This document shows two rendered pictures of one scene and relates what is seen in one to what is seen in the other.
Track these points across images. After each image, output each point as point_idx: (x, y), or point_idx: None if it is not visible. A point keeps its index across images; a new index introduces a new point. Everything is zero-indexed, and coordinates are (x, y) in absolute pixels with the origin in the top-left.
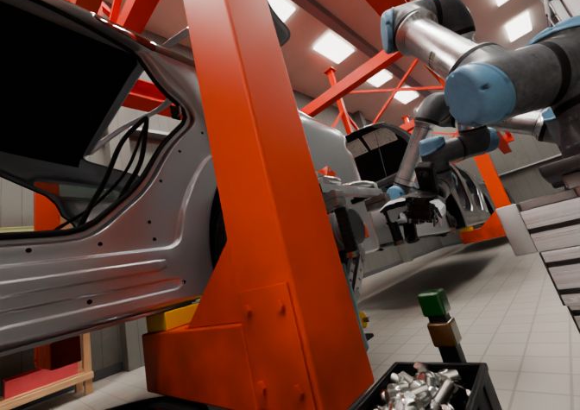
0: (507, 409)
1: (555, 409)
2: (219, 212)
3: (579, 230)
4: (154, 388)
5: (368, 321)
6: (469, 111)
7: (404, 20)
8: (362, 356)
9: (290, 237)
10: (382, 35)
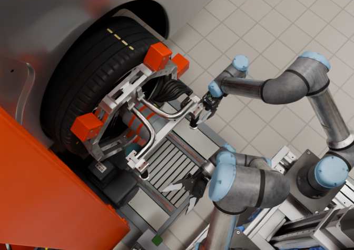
0: (230, 120)
1: (251, 130)
2: (46, 109)
3: None
4: None
5: None
6: None
7: (218, 210)
8: (127, 232)
9: (101, 249)
10: (215, 175)
